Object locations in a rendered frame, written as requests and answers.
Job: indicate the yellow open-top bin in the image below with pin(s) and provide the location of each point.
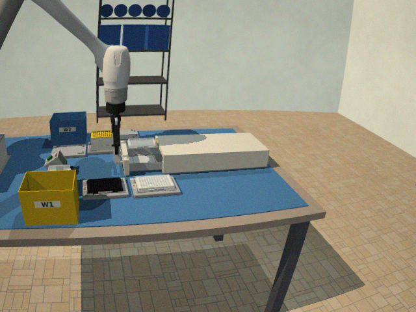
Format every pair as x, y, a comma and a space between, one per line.
58, 201

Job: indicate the blue bench mat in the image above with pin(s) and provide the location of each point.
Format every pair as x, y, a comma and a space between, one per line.
204, 195

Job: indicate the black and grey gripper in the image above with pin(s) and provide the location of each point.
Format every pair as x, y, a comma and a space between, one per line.
115, 119

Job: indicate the blue open-top bin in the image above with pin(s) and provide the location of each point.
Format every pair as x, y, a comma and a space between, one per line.
70, 129

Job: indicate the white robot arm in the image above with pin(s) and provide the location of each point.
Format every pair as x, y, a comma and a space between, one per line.
116, 64

